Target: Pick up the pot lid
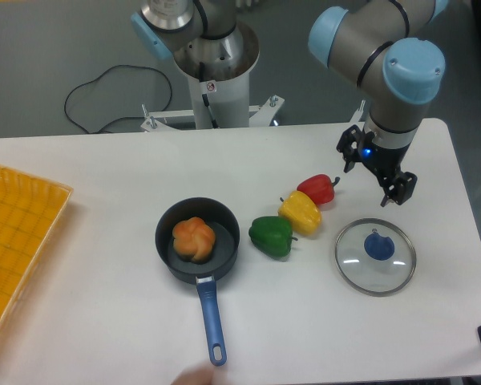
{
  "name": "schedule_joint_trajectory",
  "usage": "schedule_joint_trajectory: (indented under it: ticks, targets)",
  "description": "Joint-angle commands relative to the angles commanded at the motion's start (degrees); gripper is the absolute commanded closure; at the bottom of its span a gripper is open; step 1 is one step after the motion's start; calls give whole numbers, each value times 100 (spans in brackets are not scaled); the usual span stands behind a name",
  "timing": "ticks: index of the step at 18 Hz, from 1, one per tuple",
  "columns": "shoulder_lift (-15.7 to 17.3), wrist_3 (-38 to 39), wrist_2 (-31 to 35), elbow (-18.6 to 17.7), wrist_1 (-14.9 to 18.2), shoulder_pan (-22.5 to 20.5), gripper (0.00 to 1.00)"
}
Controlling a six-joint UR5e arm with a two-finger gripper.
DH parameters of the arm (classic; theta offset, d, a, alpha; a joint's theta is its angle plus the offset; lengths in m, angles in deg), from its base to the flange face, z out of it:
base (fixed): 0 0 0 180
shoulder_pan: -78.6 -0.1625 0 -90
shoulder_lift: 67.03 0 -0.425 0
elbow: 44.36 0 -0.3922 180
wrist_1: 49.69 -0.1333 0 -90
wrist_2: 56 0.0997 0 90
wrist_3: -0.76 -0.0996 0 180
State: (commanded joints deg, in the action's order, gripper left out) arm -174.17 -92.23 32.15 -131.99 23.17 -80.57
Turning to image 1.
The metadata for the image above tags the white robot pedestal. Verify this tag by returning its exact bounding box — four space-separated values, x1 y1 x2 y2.
174 22 260 129

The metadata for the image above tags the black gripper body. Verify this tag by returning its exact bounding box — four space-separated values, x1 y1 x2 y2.
358 131 406 188

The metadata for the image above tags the glass pot lid blue knob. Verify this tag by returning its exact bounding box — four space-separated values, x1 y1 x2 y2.
334 218 417 297

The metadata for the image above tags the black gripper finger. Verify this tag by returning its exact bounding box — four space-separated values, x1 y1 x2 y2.
336 124 364 173
381 171 418 207

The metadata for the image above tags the dark pot blue handle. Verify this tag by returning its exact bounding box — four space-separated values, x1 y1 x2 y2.
155 197 240 367

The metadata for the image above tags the blurred hand at bottom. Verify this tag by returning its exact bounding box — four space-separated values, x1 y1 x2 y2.
171 367 214 385

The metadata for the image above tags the orange bread roll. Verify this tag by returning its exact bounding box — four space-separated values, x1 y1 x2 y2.
172 217 216 264

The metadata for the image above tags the green bell pepper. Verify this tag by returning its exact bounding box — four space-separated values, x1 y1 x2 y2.
249 216 297 258

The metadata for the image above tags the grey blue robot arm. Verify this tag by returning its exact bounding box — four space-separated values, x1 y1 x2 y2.
131 1 446 204

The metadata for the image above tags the red bell pepper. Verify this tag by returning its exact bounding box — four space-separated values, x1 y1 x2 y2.
297 174 341 206

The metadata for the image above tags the yellow woven basket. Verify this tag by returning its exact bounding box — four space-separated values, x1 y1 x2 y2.
0 165 73 330

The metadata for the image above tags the yellow bell pepper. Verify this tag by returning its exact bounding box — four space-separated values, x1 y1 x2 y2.
277 190 322 236

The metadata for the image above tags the black cable on floor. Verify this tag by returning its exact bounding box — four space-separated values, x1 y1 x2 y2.
63 64 173 135

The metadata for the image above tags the white metal base frame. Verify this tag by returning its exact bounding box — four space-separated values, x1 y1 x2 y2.
139 94 368 133

